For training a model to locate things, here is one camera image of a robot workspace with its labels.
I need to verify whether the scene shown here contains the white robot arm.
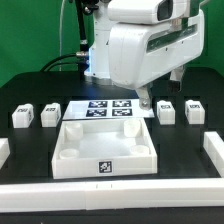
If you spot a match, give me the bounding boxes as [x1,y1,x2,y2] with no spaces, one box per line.
[84,0,204,110]

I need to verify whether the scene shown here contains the white cable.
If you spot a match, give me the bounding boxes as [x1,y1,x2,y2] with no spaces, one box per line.
[58,0,68,72]

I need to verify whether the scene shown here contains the white front fence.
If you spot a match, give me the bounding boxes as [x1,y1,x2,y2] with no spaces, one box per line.
[0,178,224,213]

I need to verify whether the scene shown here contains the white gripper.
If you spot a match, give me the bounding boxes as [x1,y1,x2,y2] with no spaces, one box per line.
[109,10,204,110]

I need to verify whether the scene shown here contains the white square tabletop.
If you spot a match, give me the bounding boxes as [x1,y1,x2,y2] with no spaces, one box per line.
[51,118,157,179]

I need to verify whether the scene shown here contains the white left fence piece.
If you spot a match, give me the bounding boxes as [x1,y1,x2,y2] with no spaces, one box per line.
[0,138,10,169]

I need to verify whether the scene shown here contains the black cables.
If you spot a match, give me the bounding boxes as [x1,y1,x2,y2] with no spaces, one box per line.
[40,51,90,73]

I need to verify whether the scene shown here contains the white tag sheet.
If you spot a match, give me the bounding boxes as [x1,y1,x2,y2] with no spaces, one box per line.
[63,99,154,120]

